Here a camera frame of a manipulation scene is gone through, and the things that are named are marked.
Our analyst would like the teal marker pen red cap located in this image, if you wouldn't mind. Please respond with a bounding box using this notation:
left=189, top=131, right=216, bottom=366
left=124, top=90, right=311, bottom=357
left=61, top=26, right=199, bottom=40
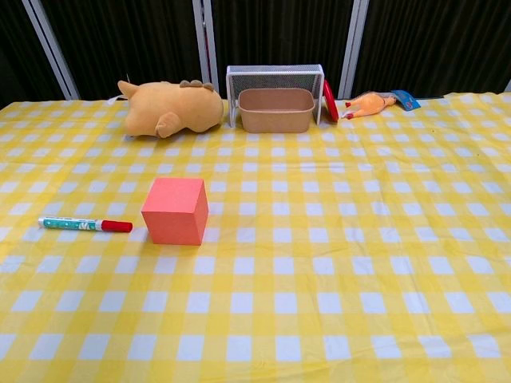
left=38, top=216, right=133, bottom=233

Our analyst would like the red round lid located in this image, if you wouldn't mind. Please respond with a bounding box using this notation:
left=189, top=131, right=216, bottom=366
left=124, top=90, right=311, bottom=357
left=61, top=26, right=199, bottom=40
left=323, top=78, right=340, bottom=121

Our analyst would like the orange rubber chicken toy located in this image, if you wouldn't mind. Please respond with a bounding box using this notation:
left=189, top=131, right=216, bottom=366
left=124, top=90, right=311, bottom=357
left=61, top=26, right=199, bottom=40
left=345, top=91, right=400, bottom=120

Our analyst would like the pink cube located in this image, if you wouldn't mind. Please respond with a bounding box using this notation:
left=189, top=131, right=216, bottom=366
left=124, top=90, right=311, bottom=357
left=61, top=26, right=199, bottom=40
left=141, top=177, right=210, bottom=246

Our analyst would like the blue paper tag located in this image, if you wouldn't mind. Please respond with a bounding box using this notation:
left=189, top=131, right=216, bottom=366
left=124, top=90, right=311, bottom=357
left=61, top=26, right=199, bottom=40
left=390, top=89, right=422, bottom=112

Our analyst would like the black pleated curtain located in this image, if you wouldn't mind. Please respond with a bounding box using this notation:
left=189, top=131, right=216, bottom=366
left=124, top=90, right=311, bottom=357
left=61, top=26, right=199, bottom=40
left=0, top=0, right=511, bottom=109

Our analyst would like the white wire mesh rack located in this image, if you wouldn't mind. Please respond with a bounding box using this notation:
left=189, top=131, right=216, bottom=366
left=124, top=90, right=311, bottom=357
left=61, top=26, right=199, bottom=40
left=226, top=63, right=324, bottom=128

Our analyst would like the brown rectangular tub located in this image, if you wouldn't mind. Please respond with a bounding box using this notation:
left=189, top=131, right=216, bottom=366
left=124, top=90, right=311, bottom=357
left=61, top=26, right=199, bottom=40
left=238, top=88, right=315, bottom=134

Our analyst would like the yellow checkered tablecloth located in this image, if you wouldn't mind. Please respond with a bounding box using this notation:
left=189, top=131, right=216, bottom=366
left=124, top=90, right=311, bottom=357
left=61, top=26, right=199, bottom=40
left=0, top=92, right=511, bottom=383

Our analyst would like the tan plush animal toy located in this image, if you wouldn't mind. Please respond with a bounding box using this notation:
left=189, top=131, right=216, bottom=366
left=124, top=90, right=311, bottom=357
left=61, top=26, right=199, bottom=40
left=107, top=79, right=224, bottom=140

